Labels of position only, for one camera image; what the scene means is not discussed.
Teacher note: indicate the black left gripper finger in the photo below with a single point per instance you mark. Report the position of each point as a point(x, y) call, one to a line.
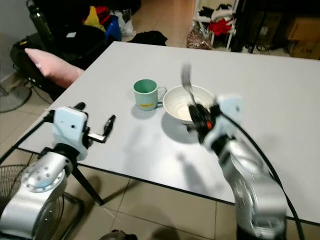
point(110, 126)
point(50, 116)

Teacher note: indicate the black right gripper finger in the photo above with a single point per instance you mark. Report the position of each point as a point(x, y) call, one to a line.
point(198, 131)
point(196, 111)

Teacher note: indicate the silver metal fork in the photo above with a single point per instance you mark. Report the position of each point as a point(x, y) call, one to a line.
point(187, 82)

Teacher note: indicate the white ceramic bowl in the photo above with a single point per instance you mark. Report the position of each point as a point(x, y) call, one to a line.
point(180, 104)

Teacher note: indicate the grey round fan base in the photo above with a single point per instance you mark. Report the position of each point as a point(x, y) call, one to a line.
point(15, 100)

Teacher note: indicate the green mug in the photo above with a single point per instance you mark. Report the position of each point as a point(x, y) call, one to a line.
point(145, 97)

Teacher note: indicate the pink pillow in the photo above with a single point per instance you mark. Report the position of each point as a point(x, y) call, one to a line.
point(52, 67)

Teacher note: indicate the black table leg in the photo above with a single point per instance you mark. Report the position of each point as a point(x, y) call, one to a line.
point(87, 185)

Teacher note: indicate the black floor fan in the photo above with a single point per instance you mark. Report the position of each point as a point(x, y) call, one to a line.
point(12, 177)

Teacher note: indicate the patterned shopping bag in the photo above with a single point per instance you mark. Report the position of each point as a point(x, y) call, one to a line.
point(198, 36)

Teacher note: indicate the black chair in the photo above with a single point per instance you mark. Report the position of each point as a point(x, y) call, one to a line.
point(80, 40)

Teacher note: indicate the black bag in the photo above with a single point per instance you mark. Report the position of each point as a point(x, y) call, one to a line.
point(149, 38)

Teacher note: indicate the red clothing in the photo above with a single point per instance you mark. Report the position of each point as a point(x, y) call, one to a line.
point(220, 25)

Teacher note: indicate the white shelf rack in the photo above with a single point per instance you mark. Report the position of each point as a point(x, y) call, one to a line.
point(230, 25)

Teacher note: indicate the dark green bottle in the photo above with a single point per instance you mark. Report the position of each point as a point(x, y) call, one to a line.
point(40, 22)

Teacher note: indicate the blue bag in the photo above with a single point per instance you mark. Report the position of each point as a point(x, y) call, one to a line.
point(113, 27)

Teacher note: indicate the dark robot foot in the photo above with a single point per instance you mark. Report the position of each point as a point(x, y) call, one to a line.
point(119, 235)

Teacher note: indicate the yellow cloth item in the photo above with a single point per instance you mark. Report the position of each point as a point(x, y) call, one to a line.
point(94, 17)

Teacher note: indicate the brown cardboard box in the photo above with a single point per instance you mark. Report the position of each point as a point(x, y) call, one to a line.
point(304, 37)

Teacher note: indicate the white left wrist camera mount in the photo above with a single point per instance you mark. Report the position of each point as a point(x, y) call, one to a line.
point(70, 130)

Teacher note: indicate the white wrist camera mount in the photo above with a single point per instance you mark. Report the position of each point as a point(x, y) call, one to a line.
point(230, 112)
point(70, 130)

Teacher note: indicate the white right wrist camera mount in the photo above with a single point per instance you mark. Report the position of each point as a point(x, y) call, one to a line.
point(230, 112)

